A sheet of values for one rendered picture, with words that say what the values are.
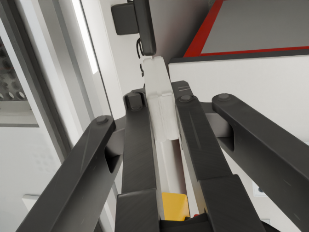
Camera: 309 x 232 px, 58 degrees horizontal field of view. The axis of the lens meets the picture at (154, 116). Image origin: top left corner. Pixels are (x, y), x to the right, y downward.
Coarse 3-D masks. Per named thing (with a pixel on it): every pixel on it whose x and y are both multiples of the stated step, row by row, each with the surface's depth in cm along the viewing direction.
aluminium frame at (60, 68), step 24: (24, 0) 19; (48, 0) 20; (24, 24) 20; (48, 24) 20; (72, 24) 23; (24, 48) 21; (48, 48) 21; (72, 48) 23; (48, 72) 22; (72, 72) 23; (48, 96) 23; (72, 96) 23; (96, 96) 27; (72, 120) 24; (72, 144) 25; (120, 192) 32
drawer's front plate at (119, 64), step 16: (96, 0) 24; (112, 0) 27; (96, 16) 25; (112, 16) 27; (96, 32) 26; (112, 32) 27; (96, 48) 27; (112, 48) 27; (128, 48) 30; (112, 64) 27; (128, 64) 30; (112, 80) 28; (128, 80) 30; (144, 80) 35; (112, 96) 29; (112, 112) 30
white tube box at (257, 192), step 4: (308, 144) 43; (252, 180) 46; (252, 184) 46; (252, 188) 47; (256, 188) 47; (256, 192) 47; (260, 192) 47; (256, 196) 47; (260, 196) 47; (264, 196) 47
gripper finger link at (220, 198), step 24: (192, 96) 15; (192, 120) 13; (192, 144) 11; (216, 144) 11; (192, 168) 10; (216, 168) 10; (216, 192) 8; (240, 192) 8; (216, 216) 7; (240, 216) 7
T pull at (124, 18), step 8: (136, 0) 25; (144, 0) 25; (112, 8) 26; (120, 8) 26; (128, 8) 26; (136, 8) 25; (144, 8) 25; (120, 16) 26; (128, 16) 26; (136, 16) 26; (144, 16) 25; (120, 24) 27; (128, 24) 26; (136, 24) 26; (144, 24) 26; (152, 24) 27; (120, 32) 27; (128, 32) 27; (136, 32) 27; (144, 32) 26; (152, 32) 27; (144, 40) 27; (152, 40) 27; (144, 48) 27; (152, 48) 27
